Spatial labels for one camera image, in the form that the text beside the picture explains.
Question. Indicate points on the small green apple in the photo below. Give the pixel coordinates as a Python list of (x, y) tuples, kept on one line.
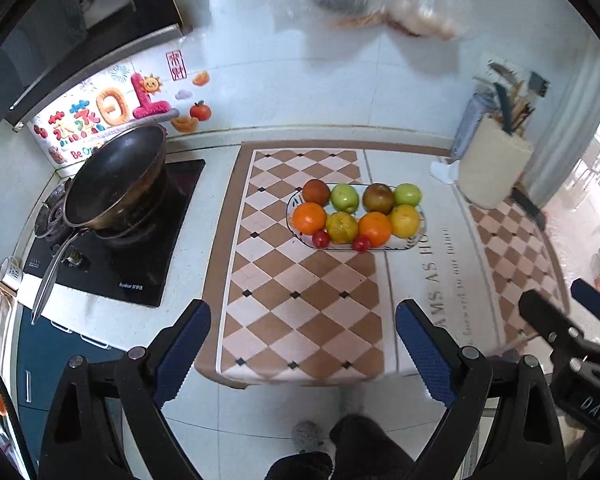
[(344, 198)]

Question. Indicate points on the yellow round fruit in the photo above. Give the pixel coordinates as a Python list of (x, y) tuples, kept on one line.
[(405, 221)]

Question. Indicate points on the large orange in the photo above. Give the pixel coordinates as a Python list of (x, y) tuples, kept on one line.
[(376, 227)]

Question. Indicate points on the beige cylindrical utensil holder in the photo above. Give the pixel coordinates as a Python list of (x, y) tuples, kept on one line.
[(492, 164)]

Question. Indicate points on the black range hood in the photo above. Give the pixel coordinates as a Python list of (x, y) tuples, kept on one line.
[(49, 46)]

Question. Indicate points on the floral ceramic oval plate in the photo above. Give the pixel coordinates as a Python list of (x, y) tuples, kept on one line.
[(393, 243)]

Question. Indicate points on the large green apple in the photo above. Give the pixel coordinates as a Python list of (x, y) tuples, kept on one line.
[(407, 194)]

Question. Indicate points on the checkered brown pink mat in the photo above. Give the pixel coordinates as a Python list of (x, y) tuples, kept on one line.
[(284, 312)]

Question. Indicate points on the wooden chopsticks bundle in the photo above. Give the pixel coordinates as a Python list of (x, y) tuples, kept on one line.
[(522, 108)]

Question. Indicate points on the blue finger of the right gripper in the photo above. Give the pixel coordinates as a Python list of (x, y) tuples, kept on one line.
[(586, 295), (551, 324)]

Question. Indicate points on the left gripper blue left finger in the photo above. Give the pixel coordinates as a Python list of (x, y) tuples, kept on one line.
[(148, 377)]

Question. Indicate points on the black wok pan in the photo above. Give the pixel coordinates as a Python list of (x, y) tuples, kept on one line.
[(105, 192)]

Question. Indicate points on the small orange tangerine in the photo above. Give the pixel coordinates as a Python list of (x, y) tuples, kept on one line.
[(308, 218)]

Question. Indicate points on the blue lower cabinet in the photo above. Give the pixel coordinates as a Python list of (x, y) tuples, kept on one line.
[(43, 352)]

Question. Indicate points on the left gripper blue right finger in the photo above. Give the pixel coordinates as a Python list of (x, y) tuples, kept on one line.
[(458, 377)]

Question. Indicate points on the teal handled knife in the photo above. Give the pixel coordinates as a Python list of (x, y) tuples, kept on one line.
[(506, 108)]

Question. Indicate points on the yellow bumpy citrus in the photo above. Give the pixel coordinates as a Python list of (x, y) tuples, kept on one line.
[(341, 227)]

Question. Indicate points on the red cherry tomato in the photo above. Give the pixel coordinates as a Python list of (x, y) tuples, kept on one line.
[(361, 243), (321, 239)]

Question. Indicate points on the red brown apple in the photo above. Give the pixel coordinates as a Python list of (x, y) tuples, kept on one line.
[(378, 197)]

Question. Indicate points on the dark red plum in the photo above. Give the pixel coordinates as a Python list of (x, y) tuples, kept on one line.
[(317, 192)]

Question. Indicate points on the black induction cooktop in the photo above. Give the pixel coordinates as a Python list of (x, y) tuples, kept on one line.
[(129, 265)]

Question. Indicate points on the white folded tissue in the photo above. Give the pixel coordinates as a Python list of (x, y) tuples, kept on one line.
[(445, 172)]

